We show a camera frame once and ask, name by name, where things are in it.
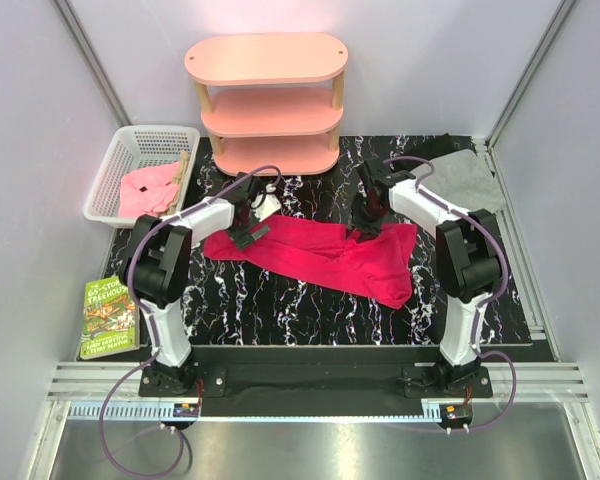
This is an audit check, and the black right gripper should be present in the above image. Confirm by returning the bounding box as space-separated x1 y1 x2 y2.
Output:
344 192 387 244

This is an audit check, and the red t-shirt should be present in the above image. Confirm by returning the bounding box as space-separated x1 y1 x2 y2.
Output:
204 215 417 309

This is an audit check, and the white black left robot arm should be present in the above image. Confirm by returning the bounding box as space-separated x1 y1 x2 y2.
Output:
119 172 281 396

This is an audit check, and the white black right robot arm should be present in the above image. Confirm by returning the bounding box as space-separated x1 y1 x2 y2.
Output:
348 159 509 397

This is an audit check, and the black folded t-shirt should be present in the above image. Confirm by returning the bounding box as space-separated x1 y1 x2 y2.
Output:
391 133 476 170

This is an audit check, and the grey folded t-shirt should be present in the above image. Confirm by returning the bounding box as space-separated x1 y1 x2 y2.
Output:
422 149 506 213

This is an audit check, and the beige cloth in basket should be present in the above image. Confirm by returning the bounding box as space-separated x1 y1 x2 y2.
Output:
162 150 191 216

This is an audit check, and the light pink cloth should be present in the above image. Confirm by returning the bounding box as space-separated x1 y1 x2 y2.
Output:
118 163 178 219

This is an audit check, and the pink three-tier shelf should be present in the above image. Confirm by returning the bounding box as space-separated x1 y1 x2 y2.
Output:
184 33 348 176

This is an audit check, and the white plastic basket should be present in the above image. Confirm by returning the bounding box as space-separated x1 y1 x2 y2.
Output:
83 125 202 231

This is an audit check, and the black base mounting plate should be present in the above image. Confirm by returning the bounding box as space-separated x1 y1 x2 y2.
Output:
139 346 493 422

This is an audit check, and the green treehouse book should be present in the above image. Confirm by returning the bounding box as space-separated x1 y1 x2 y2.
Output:
79 276 140 360

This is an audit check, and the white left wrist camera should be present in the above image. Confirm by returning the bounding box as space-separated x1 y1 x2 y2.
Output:
252 193 281 222

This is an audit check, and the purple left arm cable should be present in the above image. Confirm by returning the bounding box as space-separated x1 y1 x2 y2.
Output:
97 164 281 476

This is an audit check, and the aluminium frame rail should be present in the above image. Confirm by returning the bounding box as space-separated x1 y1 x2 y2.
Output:
47 362 588 424

